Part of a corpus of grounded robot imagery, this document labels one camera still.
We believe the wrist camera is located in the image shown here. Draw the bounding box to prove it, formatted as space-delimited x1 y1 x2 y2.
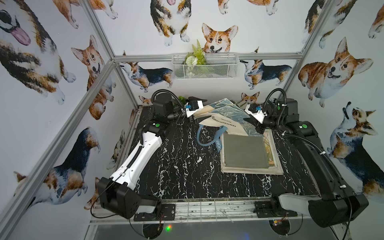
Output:
152 92 208 118
244 98 300 124

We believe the cream canvas bag with photo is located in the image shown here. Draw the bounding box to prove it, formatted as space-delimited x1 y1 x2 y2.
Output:
220 129 285 176

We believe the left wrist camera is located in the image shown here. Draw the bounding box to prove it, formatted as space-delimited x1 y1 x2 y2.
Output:
152 92 208 118

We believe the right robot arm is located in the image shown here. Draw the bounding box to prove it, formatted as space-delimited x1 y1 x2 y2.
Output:
255 117 369 228

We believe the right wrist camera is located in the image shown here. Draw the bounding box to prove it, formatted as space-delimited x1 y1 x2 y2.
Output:
244 98 300 124

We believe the cream bag with blue print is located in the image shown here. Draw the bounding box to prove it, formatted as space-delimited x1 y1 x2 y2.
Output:
192 99 263 152

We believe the aluminium frame rail structure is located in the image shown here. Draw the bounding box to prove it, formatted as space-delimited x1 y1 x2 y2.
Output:
0 0 384 240

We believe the fern and white flower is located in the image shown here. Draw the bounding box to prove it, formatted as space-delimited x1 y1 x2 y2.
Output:
183 40 207 78

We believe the small potted green plant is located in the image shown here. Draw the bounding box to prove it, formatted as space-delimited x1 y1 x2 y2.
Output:
178 96 188 106

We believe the grey-green canvas bag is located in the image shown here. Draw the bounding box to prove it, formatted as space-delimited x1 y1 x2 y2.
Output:
223 133 270 169

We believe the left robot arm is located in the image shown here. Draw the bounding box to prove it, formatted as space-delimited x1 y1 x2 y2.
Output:
97 111 186 220

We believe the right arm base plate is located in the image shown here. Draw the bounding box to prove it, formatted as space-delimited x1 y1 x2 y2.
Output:
254 201 298 218

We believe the white wire mesh basket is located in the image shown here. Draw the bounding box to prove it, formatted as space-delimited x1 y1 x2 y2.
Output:
172 53 240 80

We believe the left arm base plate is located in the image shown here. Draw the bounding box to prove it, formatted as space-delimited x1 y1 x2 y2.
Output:
134 204 176 222

